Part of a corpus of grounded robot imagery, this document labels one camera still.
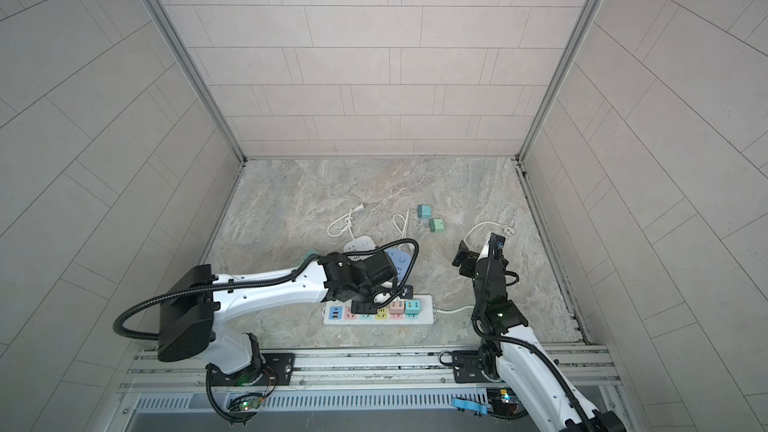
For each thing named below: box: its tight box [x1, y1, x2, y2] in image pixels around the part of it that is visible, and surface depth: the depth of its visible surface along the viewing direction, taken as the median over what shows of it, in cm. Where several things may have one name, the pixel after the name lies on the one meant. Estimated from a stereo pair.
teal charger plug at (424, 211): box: [417, 204, 433, 219], surface depth 101 cm
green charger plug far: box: [429, 218, 445, 233], surface depth 98 cm
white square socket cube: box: [343, 236, 377, 261], surface depth 93 cm
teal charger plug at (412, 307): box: [405, 300, 421, 317], surface depth 77 cm
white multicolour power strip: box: [323, 295, 436, 325], surface depth 79 cm
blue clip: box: [451, 398, 489, 415], surface depth 67 cm
